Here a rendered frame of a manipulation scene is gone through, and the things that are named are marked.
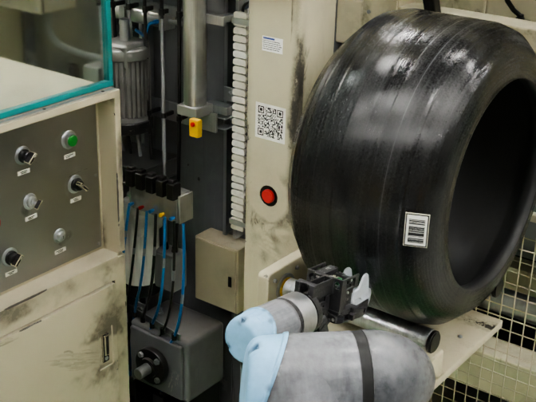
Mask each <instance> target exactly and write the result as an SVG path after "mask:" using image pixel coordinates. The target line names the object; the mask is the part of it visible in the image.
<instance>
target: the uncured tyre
mask: <svg viewBox="0 0 536 402"><path fill-rule="evenodd" d="M288 204H289V213H290V222H291V226H292V229H293V233H294V237H295V239H296V242H297V244H298V248H299V250H300V253H301V256H302V259H303V261H304V263H305V265H306V267H307V269H309V268H311V267H313V266H316V265H318V264H321V263H323V262H326V266H328V265H332V266H337V267H338V271H340V272H342V273H343V272H344V269H345V268H347V267H350V268H351V269H352V275H354V274H360V275H359V282H358V285H359V284H360V281H361V278H362V276H363V275H364V274H365V273H367V274H368V287H369V288H370V289H371V298H370V301H369V304H368V306H369V307H372V308H374V309H378V310H380V311H382V312H385V313H389V314H391V315H393V316H396V317H399V318H402V319H404V320H407V321H410V322H413V323H416V324H429V325H440V324H443V323H446V322H449V321H451V320H453V319H455V318H457V317H459V316H461V315H463V314H465V313H467V312H469V311H471V310H473V309H474V308H476V307H477V306H478V305H480V304H481V303H482V302H483V301H484V300H485V299H486V298H487V297H488V296H489V295H490V294H491V293H492V291H493V290H494V289H495V287H496V286H497V285H498V284H499V282H500V281H501V280H502V278H503V276H504V274H505V273H506V271H507V270H508V268H509V266H510V264H511V263H512V261H513V259H514V256H515V255H516V253H517V251H518V248H519V247H520V245H521V243H522V240H523V238H524V235H525V233H526V230H527V227H528V226H529V223H530V220H531V217H532V214H533V212H534V208H535V205H536V53H535V52H534V50H533V49H532V47H531V46H530V44H529V42H528V41H527V40H526V39H525V37H524V36H523V35H522V34H520V33H519V32H518V31H516V30H513V29H511V28H510V27H508V26H505V25H503V24H502V23H500V22H493V21H488V20H483V19H478V18H469V17H464V16H459V15H454V14H445V13H440V12H435V11H430V10H422V9H417V8H407V9H402V10H391V11H388V12H385V13H382V14H380V15H378V16H376V17H374V18H373V19H371V20H370V21H368V22H367V23H365V24H364V25H363V26H362V27H361V28H360V29H359V30H358V31H357V32H355V33H354V34H353V35H352V36H351V37H349V38H348V39H347V40H346V41H345V42H344V43H343V44H342V45H341V46H340V47H339V48H338V49H337V50H336V52H335V53H334V54H333V56H332V57H331V58H330V59H329V60H328V62H327V63H326V65H325V67H324V68H323V70H322V71H321V73H320V75H319V76H318V78H317V80H316V82H315V84H314V86H313V88H312V90H311V92H310V94H309V97H308V99H307V101H306V103H305V107H304V109H303V112H302V114H301V118H300V120H299V124H298V129H297V131H296V135H295V138H294V145H293V149H292V153H291V158H290V170H289V180H288ZM406 212H411V213H418V214H426V215H430V222H429V231H428V246H427V248H423V247H416V246H403V241H404V223H405V214H406Z"/></svg>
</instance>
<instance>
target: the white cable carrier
mask: <svg viewBox="0 0 536 402"><path fill-rule="evenodd" d="M234 18H241V19H246V20H249V8H248V9H246V10H244V11H243V12H242V11H235V12H234ZM234 26H236V27H235V28H234V30H233V32H234V34H236V35H234V36H233V41H237V42H235V43H234V44H233V49H236V50H234V51H233V56H234V57H236V58H234V59H233V64H234V65H235V66H233V72H235V73H234V74H233V79H234V80H236V81H233V87H235V89H233V94H234V95H235V96H233V98H232V101H233V102H235V103H234V104H233V105H232V108H233V109H234V111H233V112H232V116H233V117H234V118H233V119H232V124H234V125H233V126H232V131H233V133H232V138H233V139H234V140H232V145H233V146H234V147H233V148H232V152H233V153H234V154H233V155H232V160H234V161H233V162H232V163H231V166H232V167H233V168H232V170H231V173H232V174H234V175H233V176H232V177H231V180H232V181H234V182H233V183H232V184H231V187H233V188H234V189H232V190H231V194H232V195H234V196H232V197H231V201H232V202H233V203H232V204H231V208H233V209H234V210H232V211H231V215H233V216H232V217H231V218H232V219H235V220H238V221H240V222H243V223H246V184H245V182H246V170H245V169H246V156H244V155H246V149H244V148H246V145H247V113H246V112H247V106H245V104H246V105H247V92H248V49H249V26H243V25H239V24H234ZM237 49H238V50H237ZM245 74H246V75H245ZM244 89H246V90H244ZM236 95H237V96H236ZM245 119H246V120H245ZM245 126H246V128H245ZM245 133H246V135H245ZM244 141H246V142H244ZM244 170H245V171H244ZM244 176H245V177H244ZM244 190H245V191H244ZM244 196H245V197H244ZM231 228H232V229H235V230H237V231H241V232H243V231H244V228H242V227H238V226H235V225H233V224H231Z"/></svg>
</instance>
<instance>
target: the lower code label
mask: <svg viewBox="0 0 536 402"><path fill-rule="evenodd" d="M285 132H286V108H280V107H277V106H273V105H270V104H264V103H261V102H257V101H256V109H255V136H256V137H259V138H263V139H265V140H271V141H273V142H277V143H280V144H285Z"/></svg>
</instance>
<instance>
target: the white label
mask: <svg viewBox="0 0 536 402"><path fill-rule="evenodd" d="M429 222H430V215H426V214H418V213H411V212H406V214H405V223H404V241H403V246H416V247H423V248H427V246H428V231H429Z"/></svg>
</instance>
